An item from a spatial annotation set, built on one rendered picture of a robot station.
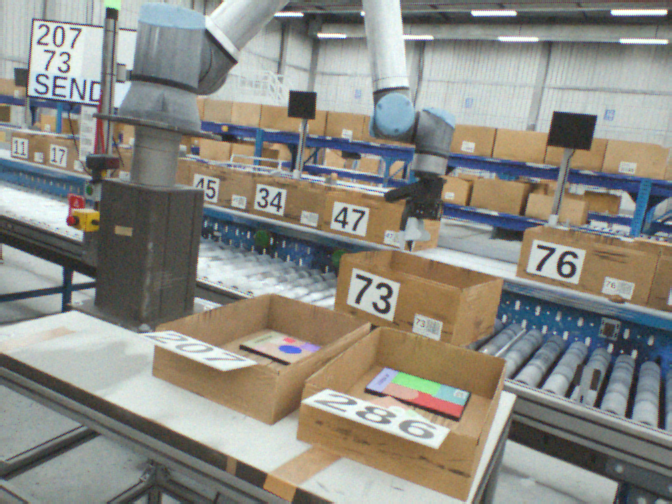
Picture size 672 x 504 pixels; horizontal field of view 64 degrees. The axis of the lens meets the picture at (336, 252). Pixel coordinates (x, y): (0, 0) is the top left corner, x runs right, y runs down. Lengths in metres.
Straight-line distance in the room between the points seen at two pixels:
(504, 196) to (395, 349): 5.17
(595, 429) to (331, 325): 0.61
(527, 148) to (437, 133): 5.13
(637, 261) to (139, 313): 1.41
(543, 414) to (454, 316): 0.31
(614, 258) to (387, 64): 0.95
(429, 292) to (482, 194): 4.98
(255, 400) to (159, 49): 0.80
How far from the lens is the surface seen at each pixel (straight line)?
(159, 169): 1.35
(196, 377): 1.03
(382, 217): 2.06
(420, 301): 1.46
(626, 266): 1.85
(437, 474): 0.86
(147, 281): 1.33
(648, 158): 6.37
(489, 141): 6.65
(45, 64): 2.48
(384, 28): 1.34
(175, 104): 1.32
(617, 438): 1.34
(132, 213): 1.33
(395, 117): 1.29
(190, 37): 1.36
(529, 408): 1.35
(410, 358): 1.22
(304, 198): 2.24
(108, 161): 2.04
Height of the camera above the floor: 1.22
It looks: 11 degrees down
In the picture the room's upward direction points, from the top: 8 degrees clockwise
